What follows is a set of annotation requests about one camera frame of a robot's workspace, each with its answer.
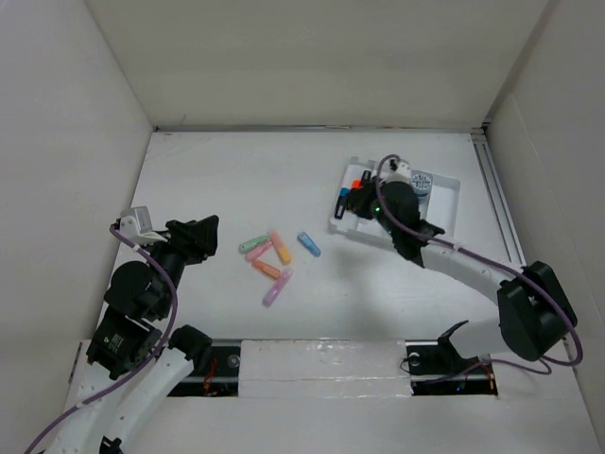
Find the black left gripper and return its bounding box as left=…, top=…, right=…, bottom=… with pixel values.
left=142, top=214, right=218, bottom=317

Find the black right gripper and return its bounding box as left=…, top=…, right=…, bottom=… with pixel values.
left=345, top=175, right=400, bottom=237

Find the blue cap black highlighter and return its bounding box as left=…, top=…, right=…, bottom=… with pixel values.
left=334, top=187, right=350, bottom=219

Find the pink cap black highlighter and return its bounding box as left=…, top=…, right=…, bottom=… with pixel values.
left=360, top=170, right=372, bottom=185

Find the blue cleaning gel jar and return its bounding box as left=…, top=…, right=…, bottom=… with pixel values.
left=411, top=170, right=433, bottom=203

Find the blue correction tape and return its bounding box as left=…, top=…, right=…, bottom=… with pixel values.
left=297, top=232, right=321, bottom=257

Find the yellow pastel highlighter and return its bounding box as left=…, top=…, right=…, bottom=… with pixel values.
left=268, top=229, right=292, bottom=265

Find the purple cap pastel highlighter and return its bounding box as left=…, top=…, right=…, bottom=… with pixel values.
left=262, top=269, right=293, bottom=307

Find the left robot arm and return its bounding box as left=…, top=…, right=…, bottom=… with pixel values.
left=26, top=206, right=219, bottom=453

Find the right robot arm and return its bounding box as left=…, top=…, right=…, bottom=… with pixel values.
left=346, top=178, right=583, bottom=373

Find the green correction tape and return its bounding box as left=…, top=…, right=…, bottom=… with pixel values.
left=238, top=235, right=269, bottom=253

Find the pink correction tape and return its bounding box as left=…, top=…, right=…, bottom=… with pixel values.
left=244, top=241, right=272, bottom=263

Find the orange correction tape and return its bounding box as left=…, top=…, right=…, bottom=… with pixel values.
left=251, top=259, right=282, bottom=280

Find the white compartment organizer tray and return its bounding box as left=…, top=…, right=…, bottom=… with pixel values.
left=328, top=156, right=460, bottom=250

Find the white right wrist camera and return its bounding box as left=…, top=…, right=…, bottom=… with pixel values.
left=381, top=159, right=412, bottom=184

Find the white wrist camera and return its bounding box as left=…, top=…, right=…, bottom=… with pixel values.
left=116, top=206, right=163, bottom=246
left=381, top=159, right=412, bottom=184

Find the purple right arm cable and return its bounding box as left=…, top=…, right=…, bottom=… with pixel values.
left=375, top=153, right=583, bottom=384

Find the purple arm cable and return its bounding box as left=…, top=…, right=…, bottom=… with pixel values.
left=23, top=225, right=179, bottom=454
left=375, top=153, right=583, bottom=384

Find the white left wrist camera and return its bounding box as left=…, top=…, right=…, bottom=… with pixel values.
left=116, top=206, right=163, bottom=246

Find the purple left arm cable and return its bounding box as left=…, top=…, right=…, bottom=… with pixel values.
left=23, top=225, right=179, bottom=454

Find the aluminium frame rail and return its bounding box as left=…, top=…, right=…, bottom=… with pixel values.
left=471, top=129, right=526, bottom=265

